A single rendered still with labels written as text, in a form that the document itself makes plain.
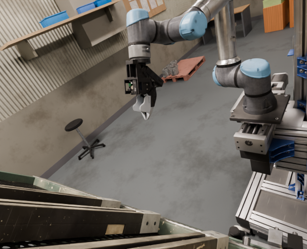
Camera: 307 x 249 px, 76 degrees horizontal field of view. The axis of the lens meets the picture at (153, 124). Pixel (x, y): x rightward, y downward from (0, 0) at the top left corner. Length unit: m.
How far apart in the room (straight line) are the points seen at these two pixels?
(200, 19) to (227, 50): 0.41
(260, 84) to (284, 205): 0.98
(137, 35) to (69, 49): 3.09
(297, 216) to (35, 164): 3.25
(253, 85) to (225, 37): 0.25
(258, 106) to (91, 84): 3.18
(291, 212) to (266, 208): 0.14
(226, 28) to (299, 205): 1.25
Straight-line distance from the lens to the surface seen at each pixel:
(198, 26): 0.66
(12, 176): 1.75
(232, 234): 0.97
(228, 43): 1.04
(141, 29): 0.70
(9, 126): 3.39
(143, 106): 0.69
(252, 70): 0.98
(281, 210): 1.70
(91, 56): 3.92
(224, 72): 1.06
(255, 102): 1.04
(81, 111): 3.73
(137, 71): 0.68
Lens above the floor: 1.65
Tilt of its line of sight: 30 degrees down
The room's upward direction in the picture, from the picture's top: 25 degrees counter-clockwise
